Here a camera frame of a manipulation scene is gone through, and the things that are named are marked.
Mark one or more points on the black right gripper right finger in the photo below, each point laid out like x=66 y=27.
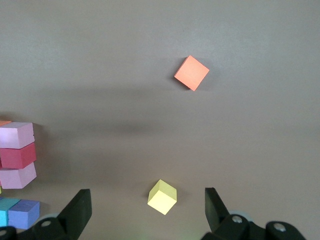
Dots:
x=217 y=215

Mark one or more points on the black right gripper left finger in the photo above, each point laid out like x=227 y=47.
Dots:
x=72 y=215

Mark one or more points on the purple foam cube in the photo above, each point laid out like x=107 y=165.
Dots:
x=23 y=215

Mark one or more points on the light blue foam cube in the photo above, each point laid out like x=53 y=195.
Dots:
x=6 y=210

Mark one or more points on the pink foam cube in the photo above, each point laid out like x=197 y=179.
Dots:
x=15 y=135
x=17 y=177

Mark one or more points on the crimson foam cube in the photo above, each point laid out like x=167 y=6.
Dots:
x=17 y=156

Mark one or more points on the orange foam cube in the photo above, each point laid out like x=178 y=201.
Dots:
x=5 y=123
x=191 y=72

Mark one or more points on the large paper table cover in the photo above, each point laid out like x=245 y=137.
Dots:
x=125 y=112

